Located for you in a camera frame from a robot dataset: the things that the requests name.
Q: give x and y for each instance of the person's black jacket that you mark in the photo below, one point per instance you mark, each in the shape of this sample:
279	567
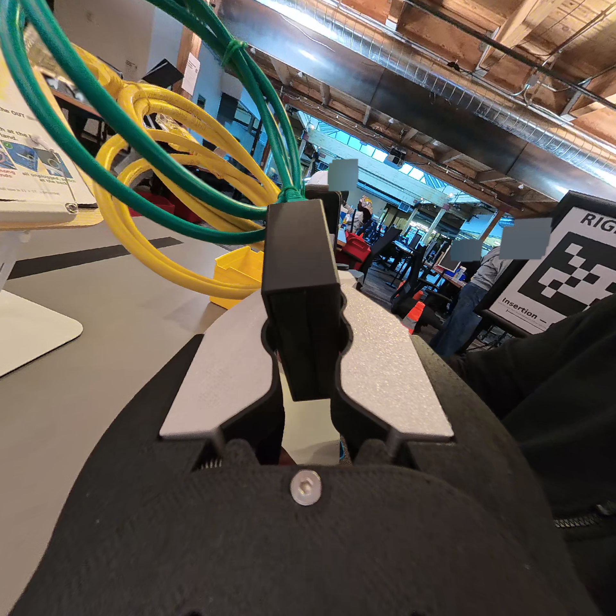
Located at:
553	409

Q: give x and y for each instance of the black network switch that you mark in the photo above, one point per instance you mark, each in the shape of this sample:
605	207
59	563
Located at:
298	255

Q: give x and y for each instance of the orange traffic cone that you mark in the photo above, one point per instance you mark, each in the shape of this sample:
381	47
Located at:
416	315

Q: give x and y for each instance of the black tape strip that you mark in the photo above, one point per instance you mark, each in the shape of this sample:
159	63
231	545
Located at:
96	255

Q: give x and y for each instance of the metal air duct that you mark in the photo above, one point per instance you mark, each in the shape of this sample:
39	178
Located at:
433	82

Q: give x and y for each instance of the red plastic bin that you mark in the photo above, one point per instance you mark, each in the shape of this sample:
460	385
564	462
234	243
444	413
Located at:
187	211
356	245
154	204

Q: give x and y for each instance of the white paper notice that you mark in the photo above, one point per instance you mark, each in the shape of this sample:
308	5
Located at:
191	72

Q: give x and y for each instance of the black tilted panel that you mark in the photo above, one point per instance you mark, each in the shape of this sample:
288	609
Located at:
163	72

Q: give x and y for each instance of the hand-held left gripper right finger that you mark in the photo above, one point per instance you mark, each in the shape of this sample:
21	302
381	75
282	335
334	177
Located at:
390	380

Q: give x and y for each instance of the black and white tag sign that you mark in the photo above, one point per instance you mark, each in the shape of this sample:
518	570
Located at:
553	288

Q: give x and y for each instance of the printed instruction sheet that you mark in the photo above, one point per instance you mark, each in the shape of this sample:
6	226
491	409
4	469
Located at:
29	159

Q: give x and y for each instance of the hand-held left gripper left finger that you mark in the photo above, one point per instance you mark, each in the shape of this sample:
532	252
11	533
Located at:
226	375

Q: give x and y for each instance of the yellow plastic bin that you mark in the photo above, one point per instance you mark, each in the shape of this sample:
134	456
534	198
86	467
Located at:
236	276

